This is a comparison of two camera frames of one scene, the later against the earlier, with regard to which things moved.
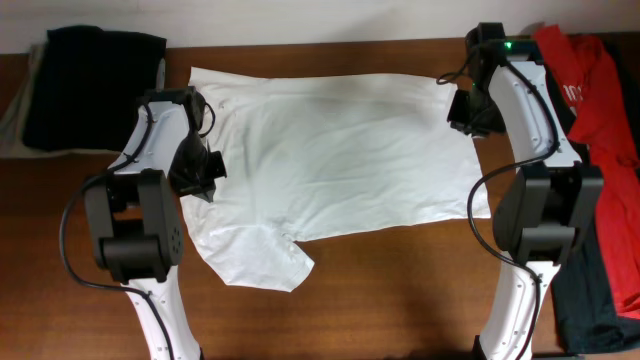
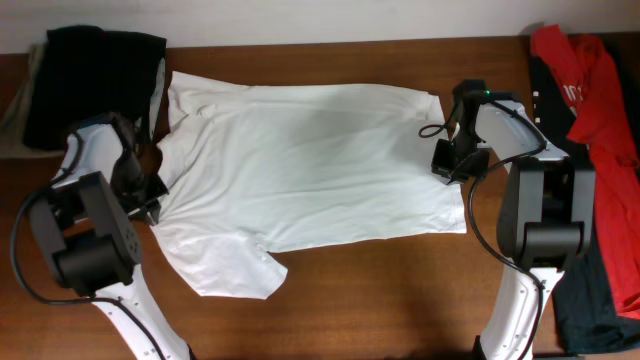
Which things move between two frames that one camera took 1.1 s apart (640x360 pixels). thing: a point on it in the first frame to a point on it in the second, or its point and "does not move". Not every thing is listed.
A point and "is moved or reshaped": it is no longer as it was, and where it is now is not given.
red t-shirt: (604, 131) does not move
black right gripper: (462, 122) to (441, 164)
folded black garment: (87, 88) does not move
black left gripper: (204, 186) to (142, 210)
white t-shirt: (313, 156) is moved or reshaped
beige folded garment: (12, 128) does not move
